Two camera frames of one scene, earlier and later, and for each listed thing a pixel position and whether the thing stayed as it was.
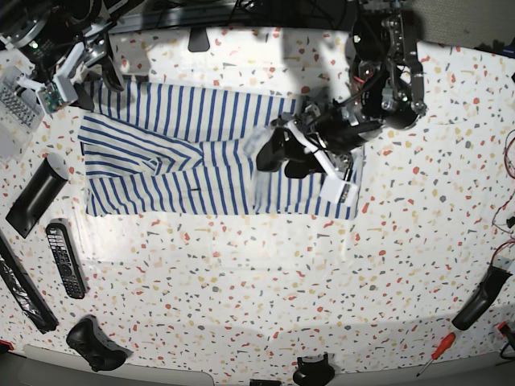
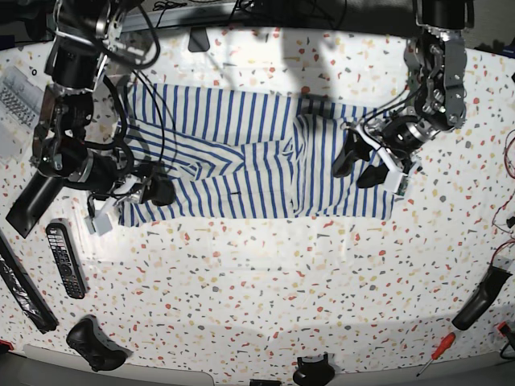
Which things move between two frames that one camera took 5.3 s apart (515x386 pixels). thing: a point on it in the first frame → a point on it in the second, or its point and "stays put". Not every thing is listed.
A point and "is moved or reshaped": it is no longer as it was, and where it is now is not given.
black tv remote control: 67,257 stays put
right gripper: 334,137 → 400,135
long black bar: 24,289 stays put
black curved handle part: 486,295 stays put
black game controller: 101,353 stays put
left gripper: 62,91 → 126,188
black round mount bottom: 313,374 stays put
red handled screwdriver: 447,343 stays put
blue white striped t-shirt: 164,149 is moved or reshaped
